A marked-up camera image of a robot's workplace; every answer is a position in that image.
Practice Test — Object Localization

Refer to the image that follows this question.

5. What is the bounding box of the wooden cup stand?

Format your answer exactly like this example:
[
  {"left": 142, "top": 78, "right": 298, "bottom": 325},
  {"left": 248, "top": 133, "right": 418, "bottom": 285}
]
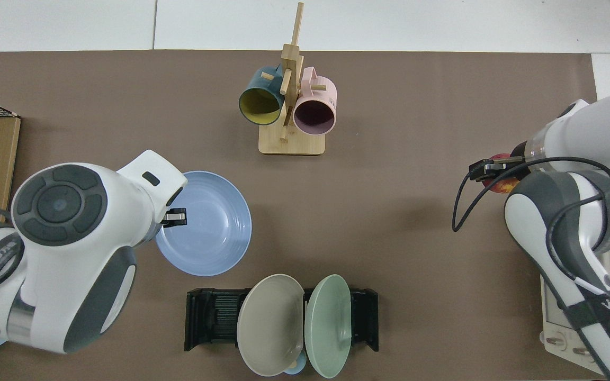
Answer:
[{"left": 258, "top": 2, "right": 327, "bottom": 156}]

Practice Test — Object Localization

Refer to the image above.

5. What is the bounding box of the pale green plate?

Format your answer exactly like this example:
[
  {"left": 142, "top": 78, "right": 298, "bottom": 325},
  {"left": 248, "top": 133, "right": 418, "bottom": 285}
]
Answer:
[{"left": 304, "top": 274, "right": 352, "bottom": 379}]

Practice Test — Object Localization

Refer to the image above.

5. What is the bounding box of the red yellow apple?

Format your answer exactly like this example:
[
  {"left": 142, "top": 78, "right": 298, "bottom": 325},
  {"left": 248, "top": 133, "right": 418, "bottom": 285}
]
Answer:
[{"left": 482, "top": 152, "right": 523, "bottom": 194}]

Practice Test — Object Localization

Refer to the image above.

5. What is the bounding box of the small blue round thing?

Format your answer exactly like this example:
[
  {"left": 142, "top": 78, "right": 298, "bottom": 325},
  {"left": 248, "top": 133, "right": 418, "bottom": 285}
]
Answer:
[{"left": 284, "top": 352, "right": 308, "bottom": 375}]

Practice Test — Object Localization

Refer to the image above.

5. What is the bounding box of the black dish rack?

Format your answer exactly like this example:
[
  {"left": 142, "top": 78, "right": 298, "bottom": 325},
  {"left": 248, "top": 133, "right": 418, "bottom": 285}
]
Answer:
[{"left": 184, "top": 288, "right": 379, "bottom": 352}]

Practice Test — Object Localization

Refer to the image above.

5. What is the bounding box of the pale toaster oven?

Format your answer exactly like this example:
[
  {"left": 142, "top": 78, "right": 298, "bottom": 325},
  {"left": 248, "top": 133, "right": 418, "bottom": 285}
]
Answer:
[{"left": 540, "top": 249, "right": 610, "bottom": 375}]

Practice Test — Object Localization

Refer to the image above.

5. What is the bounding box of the pink cup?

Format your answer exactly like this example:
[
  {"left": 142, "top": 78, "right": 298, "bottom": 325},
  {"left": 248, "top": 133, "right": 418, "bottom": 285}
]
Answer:
[{"left": 292, "top": 67, "right": 337, "bottom": 136}]

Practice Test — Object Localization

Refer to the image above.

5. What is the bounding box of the brown table cloth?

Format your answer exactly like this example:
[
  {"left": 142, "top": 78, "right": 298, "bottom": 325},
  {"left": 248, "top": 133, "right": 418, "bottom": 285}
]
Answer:
[{"left": 0, "top": 50, "right": 607, "bottom": 381}]

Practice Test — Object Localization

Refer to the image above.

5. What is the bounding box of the dark blue cup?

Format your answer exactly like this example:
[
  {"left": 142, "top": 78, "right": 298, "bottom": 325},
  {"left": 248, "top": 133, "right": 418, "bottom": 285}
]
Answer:
[{"left": 238, "top": 65, "right": 285, "bottom": 126}]

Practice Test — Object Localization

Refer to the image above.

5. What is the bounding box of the beige plate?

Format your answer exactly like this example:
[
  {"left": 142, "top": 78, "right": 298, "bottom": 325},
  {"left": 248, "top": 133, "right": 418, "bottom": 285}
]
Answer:
[{"left": 236, "top": 274, "right": 306, "bottom": 377}]

